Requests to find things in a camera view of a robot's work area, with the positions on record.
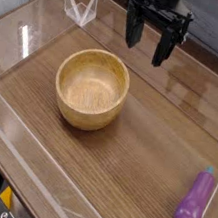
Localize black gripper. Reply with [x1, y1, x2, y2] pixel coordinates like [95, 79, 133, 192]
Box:
[125, 0, 193, 67]

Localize purple toy eggplant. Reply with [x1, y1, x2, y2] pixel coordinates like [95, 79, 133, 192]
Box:
[173, 166, 215, 218]

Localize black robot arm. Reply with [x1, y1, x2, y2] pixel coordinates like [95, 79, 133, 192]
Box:
[125, 0, 193, 67]

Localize brown wooden bowl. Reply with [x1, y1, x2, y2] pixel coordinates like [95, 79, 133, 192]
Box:
[55, 49, 130, 131]

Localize clear acrylic tray walls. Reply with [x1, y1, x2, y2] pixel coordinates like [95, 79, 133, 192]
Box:
[0, 0, 218, 218]

